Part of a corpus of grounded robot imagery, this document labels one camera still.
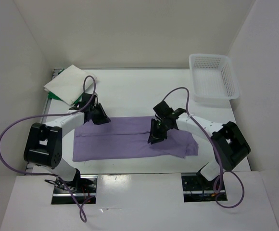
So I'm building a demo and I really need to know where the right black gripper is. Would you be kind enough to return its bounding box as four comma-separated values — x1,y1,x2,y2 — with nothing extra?
148,118,170,144

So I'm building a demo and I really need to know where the lavender t shirt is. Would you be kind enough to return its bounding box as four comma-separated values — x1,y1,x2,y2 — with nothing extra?
73,116,199,162

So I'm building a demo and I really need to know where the cream white t shirt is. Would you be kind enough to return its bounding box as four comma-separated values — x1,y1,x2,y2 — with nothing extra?
44,65,93,105

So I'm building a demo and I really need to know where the green t shirt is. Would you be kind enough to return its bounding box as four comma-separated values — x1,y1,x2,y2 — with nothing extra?
48,68,81,104

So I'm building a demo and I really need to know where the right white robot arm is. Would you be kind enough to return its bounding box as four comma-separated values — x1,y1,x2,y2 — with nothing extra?
148,106,251,189

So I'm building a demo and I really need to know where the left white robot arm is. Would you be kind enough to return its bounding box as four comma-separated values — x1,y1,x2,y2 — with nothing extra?
24,103,111,193

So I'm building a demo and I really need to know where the white plastic basket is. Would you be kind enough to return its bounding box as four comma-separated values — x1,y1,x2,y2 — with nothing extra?
189,53,240,104

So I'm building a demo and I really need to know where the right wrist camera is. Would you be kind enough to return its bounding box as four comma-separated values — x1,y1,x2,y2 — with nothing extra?
153,101,174,119

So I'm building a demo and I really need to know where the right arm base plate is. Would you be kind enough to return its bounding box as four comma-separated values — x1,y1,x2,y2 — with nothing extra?
181,173,217,203

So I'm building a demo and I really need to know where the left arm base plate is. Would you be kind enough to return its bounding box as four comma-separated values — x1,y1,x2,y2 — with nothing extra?
45,175,98,205

